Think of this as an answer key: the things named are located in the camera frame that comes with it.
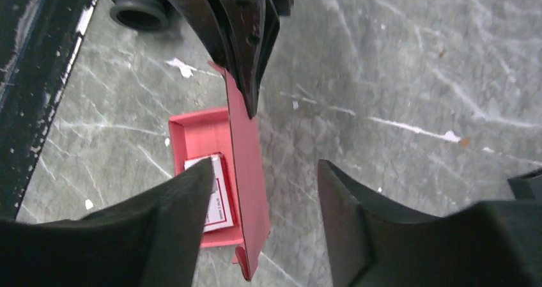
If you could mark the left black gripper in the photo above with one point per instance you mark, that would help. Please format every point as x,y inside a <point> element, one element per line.
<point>238,35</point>

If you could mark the red paper box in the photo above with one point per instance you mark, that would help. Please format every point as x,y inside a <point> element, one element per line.
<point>230,131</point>

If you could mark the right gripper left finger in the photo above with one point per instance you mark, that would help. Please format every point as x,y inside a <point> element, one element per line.
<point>151,239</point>

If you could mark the small red white box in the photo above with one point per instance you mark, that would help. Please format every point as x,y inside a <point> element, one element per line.
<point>219,214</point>

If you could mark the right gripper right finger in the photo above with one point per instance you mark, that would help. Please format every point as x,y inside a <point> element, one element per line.
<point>375,241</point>

